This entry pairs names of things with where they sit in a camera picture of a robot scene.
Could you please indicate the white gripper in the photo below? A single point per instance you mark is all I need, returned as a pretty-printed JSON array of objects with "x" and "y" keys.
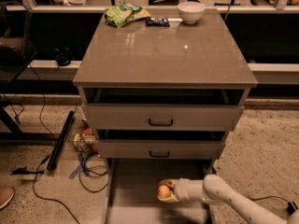
[{"x": 181, "y": 189}]

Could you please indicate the orange fruit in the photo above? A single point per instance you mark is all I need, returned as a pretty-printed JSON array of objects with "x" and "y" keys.
[{"x": 164, "y": 191}]

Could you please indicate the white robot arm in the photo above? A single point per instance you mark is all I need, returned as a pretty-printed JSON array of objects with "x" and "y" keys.
[{"x": 212, "y": 190}]

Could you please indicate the open bottom drawer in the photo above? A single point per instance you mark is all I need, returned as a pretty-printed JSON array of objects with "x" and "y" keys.
[{"x": 133, "y": 193}]

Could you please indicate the grey drawer cabinet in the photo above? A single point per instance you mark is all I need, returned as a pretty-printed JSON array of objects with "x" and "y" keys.
[{"x": 182, "y": 64}]

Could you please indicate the black plug block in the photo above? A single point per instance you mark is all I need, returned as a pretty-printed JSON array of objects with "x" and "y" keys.
[{"x": 292, "y": 207}]

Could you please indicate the black bar on floor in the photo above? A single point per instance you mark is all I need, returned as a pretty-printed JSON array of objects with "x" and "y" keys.
[{"x": 60, "y": 142}]

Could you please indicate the brown shoe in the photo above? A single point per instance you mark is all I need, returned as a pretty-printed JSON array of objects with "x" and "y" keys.
[{"x": 6, "y": 195}]

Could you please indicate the dark blue snack packet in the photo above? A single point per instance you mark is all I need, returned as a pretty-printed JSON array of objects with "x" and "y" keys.
[{"x": 162, "y": 22}]

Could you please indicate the black headphones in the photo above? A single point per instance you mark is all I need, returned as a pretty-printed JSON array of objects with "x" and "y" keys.
[{"x": 63, "y": 58}]

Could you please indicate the white bowl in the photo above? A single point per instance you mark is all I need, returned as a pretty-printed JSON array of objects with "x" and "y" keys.
[{"x": 191, "y": 12}]

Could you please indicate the green snack bag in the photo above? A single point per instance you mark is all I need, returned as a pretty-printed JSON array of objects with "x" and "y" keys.
[{"x": 121, "y": 15}]

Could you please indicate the dark chair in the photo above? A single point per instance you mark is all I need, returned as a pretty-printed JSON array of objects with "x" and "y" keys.
[{"x": 16, "y": 53}]

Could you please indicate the middle drawer with handle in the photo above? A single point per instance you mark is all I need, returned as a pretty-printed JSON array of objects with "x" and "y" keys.
[{"x": 202, "y": 150}]

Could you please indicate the drawer with handle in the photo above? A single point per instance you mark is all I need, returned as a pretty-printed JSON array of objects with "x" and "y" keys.
[
  {"x": 163, "y": 117},
  {"x": 202, "y": 150}
]

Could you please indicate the top drawer with handle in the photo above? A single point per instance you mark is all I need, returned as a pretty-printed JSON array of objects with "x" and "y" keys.
[{"x": 163, "y": 117}]

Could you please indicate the wire basket with items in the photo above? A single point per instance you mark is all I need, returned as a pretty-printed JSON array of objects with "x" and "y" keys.
[{"x": 80, "y": 136}]

